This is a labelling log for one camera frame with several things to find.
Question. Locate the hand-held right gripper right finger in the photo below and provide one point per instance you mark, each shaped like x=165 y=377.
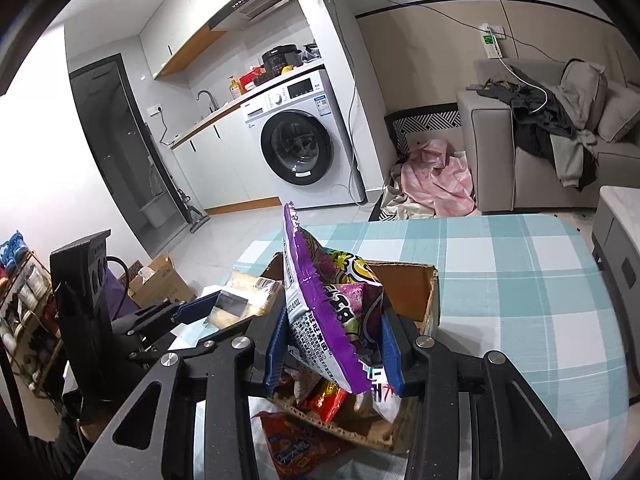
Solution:
x=392 y=355

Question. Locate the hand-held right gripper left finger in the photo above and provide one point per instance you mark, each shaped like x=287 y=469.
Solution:
x=277 y=355

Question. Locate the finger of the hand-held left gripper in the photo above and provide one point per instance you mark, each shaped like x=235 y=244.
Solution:
x=200 y=310
x=165 y=342

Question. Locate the white noodle snack packet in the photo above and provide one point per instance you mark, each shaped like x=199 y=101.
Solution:
x=380 y=395

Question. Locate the purple edged snack packet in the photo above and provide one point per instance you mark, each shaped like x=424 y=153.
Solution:
x=320 y=310

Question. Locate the red chip packet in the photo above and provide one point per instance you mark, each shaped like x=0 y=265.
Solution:
x=325 y=400

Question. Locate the brown cardboard box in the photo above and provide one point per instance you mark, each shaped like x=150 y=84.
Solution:
x=405 y=285

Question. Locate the small red snack packet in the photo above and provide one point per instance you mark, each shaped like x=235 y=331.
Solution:
x=290 y=447

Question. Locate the small cardboard box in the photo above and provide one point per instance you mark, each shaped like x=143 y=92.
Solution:
x=165 y=280

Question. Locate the wooden shoe rack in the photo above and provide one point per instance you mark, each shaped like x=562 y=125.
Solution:
x=30 y=310

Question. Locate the floor mop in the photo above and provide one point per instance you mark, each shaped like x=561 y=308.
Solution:
x=195 y=217

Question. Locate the white waste bin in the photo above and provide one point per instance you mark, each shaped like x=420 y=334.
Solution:
x=157 y=212

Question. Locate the teal checkered tablecloth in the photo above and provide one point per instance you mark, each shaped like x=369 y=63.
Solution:
x=500 y=285

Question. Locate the white counter cabinets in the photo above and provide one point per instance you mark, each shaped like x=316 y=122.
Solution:
x=220 y=160

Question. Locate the dark glass door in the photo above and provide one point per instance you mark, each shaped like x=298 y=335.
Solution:
x=115 y=150

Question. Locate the pink blanket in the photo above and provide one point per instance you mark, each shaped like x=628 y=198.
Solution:
x=440 y=180

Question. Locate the white washing machine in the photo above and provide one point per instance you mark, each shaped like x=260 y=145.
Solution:
x=295 y=150

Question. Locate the metal faucet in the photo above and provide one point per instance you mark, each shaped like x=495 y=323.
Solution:
x=215 y=104

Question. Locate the grey sofa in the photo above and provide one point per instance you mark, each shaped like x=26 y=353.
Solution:
x=495 y=160

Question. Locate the yellow bottle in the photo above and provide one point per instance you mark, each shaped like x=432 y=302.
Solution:
x=235 y=91

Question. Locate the red box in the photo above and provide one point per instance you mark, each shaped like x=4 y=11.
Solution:
x=250 y=79

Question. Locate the black white patterned basket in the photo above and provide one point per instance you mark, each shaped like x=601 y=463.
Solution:
x=430 y=120

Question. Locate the grey side table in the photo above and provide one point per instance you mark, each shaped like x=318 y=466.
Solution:
x=620 y=260

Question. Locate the black electric cooker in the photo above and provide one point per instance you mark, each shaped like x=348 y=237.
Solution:
x=280 y=60

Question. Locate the grey hoodie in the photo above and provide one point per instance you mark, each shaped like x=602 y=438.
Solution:
x=570 y=160

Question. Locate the dark clothes pile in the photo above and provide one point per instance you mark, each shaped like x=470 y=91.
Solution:
x=535 y=125

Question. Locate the white upper cabinets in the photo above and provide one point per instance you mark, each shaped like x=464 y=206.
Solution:
x=170 y=35

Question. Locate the steel range hood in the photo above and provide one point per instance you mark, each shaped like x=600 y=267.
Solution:
x=255 y=7

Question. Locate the white power strip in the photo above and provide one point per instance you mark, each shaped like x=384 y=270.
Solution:
x=490 y=45

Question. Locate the grey pillow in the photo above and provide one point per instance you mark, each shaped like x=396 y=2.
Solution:
x=582 y=90
x=620 y=110

